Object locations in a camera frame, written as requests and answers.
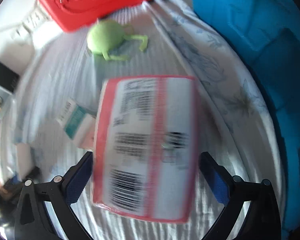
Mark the red white tissue pack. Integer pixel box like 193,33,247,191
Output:
91,75,198,223

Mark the small white green box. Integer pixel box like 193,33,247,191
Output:
57,99,96,150

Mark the striped white table cloth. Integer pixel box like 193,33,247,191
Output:
1,4,281,239

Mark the blue plastic storage bin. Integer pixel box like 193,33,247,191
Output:
192,0,300,239

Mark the green round monster toy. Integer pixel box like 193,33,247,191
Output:
87,20,148,61

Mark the white wall socket panel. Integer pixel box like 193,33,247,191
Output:
15,3,50,37

